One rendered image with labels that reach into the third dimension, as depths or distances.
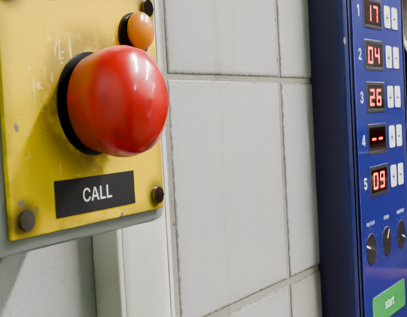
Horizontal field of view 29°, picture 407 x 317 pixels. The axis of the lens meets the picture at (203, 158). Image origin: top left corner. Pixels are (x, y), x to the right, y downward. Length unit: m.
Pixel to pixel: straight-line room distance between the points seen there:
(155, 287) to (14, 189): 0.18
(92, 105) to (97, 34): 0.04
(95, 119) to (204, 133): 0.23
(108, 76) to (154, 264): 0.17
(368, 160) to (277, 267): 0.14
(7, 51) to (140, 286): 0.18
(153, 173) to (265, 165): 0.26
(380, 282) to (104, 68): 0.48
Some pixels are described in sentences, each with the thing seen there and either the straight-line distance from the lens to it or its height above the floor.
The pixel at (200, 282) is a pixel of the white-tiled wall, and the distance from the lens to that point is 0.50.
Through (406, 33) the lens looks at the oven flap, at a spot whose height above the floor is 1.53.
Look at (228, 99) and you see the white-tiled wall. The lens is 0.53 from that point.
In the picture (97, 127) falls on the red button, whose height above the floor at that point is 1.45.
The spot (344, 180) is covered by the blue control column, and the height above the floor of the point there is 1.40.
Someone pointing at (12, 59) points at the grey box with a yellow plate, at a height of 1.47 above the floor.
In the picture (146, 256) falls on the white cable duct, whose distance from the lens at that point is 0.42.
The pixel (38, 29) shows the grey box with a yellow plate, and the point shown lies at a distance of 0.28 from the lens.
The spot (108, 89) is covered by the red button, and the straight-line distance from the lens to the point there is 0.27.
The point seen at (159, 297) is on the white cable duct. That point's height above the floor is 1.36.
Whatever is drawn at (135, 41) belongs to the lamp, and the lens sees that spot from 0.31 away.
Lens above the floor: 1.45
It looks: 3 degrees down
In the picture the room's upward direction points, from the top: 3 degrees counter-clockwise
